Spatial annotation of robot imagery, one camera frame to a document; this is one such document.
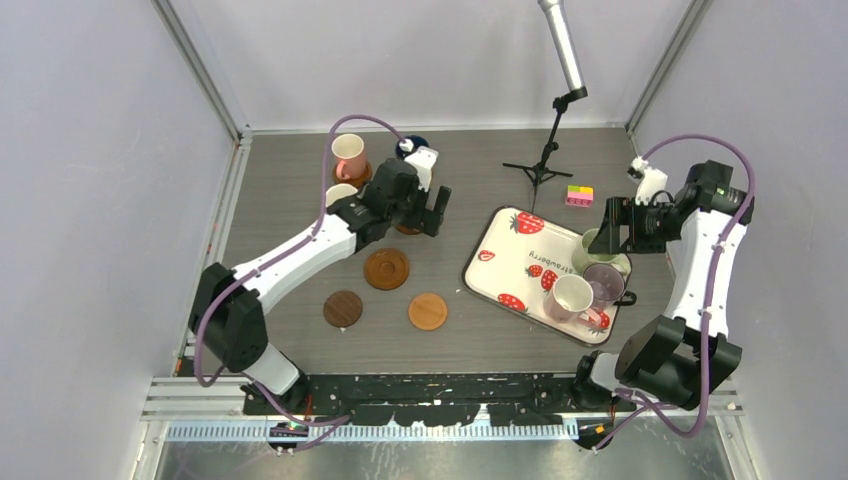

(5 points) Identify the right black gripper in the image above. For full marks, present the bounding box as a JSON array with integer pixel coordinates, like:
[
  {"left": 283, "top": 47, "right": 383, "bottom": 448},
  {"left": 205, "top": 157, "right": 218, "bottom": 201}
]
[{"left": 589, "top": 196, "right": 682, "bottom": 254}]

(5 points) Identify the ridged wooden coaster four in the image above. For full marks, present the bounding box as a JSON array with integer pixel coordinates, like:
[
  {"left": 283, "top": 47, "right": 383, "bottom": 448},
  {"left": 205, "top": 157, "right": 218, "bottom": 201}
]
[{"left": 395, "top": 225, "right": 421, "bottom": 235}]

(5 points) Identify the glossy amber wooden coaster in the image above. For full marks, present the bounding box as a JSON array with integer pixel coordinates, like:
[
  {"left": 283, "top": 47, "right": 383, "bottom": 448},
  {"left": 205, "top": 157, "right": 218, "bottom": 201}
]
[{"left": 363, "top": 248, "right": 410, "bottom": 291}]

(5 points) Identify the dark blue mug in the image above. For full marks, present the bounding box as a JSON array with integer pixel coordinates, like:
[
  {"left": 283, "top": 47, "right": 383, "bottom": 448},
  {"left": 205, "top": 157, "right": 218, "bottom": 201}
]
[{"left": 395, "top": 135, "right": 429, "bottom": 159}]

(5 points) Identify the ridged wooden coaster one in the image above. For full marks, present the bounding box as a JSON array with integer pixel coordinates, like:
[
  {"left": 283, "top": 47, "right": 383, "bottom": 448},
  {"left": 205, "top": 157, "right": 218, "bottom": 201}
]
[{"left": 331, "top": 162, "right": 373, "bottom": 189}]

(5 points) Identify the white strawberry serving tray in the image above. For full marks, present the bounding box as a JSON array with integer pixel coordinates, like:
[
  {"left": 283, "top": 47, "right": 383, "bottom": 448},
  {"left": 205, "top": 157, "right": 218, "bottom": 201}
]
[{"left": 462, "top": 206, "right": 623, "bottom": 346}]

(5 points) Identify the light orange coaster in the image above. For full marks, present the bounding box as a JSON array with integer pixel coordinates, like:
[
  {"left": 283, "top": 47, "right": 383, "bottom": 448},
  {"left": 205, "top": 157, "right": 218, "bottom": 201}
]
[{"left": 407, "top": 292, "right": 448, "bottom": 331}]

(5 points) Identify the yellow-green handled mug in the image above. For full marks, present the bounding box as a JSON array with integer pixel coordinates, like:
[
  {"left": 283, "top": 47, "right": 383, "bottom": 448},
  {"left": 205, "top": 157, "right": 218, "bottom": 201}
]
[{"left": 325, "top": 183, "right": 358, "bottom": 208}]

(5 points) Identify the pink white red-handled mug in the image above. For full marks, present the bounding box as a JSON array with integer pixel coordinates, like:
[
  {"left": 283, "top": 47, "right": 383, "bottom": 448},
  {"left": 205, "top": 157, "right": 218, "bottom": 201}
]
[{"left": 541, "top": 271, "right": 612, "bottom": 330}]

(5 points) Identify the dark walnut coaster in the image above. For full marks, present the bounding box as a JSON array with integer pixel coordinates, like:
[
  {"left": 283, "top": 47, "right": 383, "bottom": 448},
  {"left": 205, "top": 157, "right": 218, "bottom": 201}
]
[{"left": 322, "top": 290, "right": 363, "bottom": 329}]

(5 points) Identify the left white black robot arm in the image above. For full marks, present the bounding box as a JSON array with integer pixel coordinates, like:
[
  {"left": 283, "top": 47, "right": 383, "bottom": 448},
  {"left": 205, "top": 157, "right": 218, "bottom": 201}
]
[{"left": 188, "top": 147, "right": 451, "bottom": 414}]

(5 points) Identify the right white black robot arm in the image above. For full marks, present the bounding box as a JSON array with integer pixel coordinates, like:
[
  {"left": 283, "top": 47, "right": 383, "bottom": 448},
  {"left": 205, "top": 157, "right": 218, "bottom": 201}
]
[{"left": 570, "top": 158, "right": 754, "bottom": 411}]

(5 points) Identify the pink yellow green toy block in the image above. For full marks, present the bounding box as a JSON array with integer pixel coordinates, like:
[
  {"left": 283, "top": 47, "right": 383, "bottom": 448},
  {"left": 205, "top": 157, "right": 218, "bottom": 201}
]
[{"left": 565, "top": 185, "right": 594, "bottom": 208}]

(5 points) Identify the light green mug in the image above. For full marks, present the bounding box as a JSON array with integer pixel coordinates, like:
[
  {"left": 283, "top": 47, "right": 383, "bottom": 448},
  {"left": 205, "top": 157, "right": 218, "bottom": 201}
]
[{"left": 571, "top": 228, "right": 632, "bottom": 276}]

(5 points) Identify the purple mug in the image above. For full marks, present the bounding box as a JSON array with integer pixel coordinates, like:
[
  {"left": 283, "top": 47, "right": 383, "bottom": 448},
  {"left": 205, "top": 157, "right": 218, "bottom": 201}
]
[{"left": 582, "top": 264, "right": 638, "bottom": 311}]

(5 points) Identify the black tripod microphone stand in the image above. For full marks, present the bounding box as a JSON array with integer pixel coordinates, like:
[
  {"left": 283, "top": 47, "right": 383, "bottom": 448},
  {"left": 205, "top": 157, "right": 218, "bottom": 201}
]
[{"left": 502, "top": 87, "right": 588, "bottom": 213}]

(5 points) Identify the silver microphone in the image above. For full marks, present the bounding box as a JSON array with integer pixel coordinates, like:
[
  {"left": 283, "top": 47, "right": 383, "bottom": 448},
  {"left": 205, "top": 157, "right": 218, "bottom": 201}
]
[{"left": 537, "top": 0, "right": 586, "bottom": 92}]

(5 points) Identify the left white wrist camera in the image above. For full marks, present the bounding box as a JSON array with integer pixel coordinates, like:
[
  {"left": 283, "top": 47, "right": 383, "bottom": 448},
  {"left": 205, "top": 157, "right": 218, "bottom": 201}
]
[{"left": 401, "top": 146, "right": 438, "bottom": 192}]

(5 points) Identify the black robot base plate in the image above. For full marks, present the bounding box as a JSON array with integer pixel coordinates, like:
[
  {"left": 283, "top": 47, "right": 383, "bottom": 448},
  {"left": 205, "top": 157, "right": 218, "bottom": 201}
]
[{"left": 241, "top": 373, "right": 636, "bottom": 427}]

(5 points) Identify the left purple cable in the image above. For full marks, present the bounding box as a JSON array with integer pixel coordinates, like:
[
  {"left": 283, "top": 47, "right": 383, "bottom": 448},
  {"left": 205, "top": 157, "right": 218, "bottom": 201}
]
[{"left": 193, "top": 113, "right": 409, "bottom": 454}]

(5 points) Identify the aluminium front rail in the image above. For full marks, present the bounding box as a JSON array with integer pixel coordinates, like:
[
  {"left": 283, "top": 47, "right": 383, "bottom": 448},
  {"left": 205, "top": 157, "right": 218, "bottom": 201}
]
[{"left": 140, "top": 370, "right": 745, "bottom": 423}]

